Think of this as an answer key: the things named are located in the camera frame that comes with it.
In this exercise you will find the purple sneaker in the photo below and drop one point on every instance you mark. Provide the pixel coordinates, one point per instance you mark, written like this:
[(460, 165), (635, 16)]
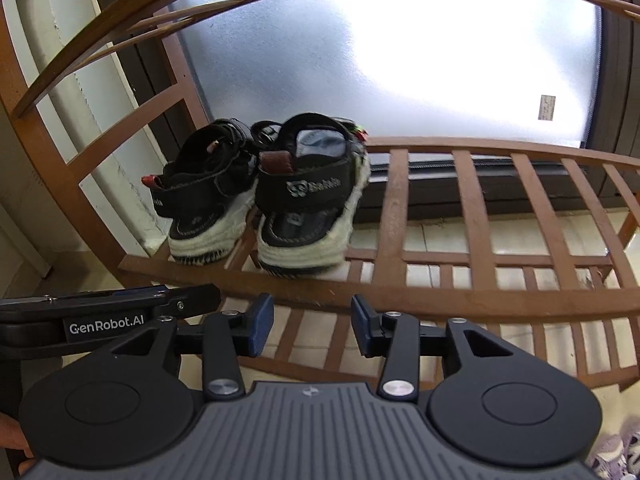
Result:
[(612, 455)]

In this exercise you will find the small paper sticker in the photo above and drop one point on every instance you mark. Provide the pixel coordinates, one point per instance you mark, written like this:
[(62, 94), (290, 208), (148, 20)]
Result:
[(547, 107)]

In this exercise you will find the wooden shoe rack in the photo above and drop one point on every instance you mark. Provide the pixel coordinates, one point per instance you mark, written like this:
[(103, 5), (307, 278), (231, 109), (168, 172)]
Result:
[(450, 304)]

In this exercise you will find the person's left hand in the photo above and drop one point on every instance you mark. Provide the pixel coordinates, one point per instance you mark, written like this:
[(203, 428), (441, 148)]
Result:
[(11, 435)]

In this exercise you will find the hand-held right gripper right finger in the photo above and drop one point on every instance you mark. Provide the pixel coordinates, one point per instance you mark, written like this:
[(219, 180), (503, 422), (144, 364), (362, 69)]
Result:
[(361, 325)]

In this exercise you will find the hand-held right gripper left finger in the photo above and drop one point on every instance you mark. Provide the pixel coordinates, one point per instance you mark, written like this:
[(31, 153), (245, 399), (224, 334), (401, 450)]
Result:
[(262, 325)]

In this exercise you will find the black sport sandal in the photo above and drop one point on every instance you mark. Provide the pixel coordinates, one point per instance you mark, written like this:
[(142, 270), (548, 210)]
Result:
[(310, 195), (200, 185)]

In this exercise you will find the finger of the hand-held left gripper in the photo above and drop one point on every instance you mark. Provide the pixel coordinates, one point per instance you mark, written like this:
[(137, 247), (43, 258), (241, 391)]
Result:
[(195, 300)]

